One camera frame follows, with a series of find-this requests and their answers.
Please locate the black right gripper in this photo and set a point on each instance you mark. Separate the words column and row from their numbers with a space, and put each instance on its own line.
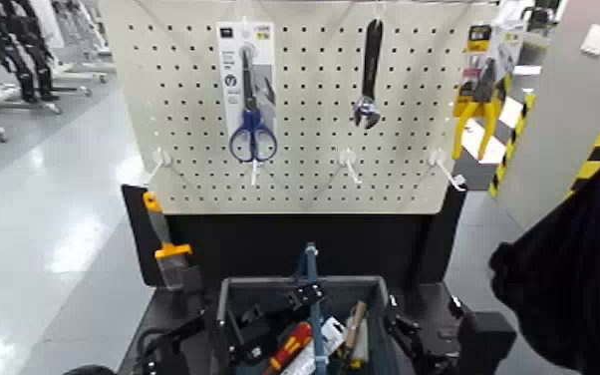
column 436, row 324

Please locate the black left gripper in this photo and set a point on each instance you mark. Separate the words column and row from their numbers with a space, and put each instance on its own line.
column 255, row 335

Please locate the grey-blue plastic crate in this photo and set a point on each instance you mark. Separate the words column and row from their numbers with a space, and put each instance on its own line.
column 381, row 335

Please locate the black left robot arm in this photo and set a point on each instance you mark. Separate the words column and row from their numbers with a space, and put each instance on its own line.
column 174, row 345

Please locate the white cylindrical roll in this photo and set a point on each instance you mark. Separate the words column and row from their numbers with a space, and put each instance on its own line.
column 364, row 340

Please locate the red and yellow screwdriver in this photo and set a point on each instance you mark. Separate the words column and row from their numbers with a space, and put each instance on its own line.
column 292, row 345

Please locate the black display stand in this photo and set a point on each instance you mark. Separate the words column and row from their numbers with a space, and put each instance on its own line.
column 258, row 246

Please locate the cream perforated pegboard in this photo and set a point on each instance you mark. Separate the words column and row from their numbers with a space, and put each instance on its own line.
column 310, row 173

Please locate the white pegboard hook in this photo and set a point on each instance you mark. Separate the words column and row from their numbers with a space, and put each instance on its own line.
column 444, row 166
column 254, row 170
column 348, row 163
column 160, row 157

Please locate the dark cloth-covered object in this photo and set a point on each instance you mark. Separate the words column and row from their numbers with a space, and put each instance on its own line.
column 572, row 272

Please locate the black adjustable wrench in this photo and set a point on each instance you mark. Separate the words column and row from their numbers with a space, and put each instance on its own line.
column 370, row 63

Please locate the grey pillar with hazard tape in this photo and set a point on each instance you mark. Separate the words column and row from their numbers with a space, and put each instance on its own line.
column 567, row 105

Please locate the grey carded tool package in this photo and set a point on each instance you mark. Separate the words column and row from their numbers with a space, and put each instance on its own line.
column 509, row 47

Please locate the black humanoid robot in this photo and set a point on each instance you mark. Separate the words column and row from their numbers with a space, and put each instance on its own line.
column 17, row 47

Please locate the white wall plate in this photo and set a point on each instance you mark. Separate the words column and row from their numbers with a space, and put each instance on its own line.
column 595, row 39

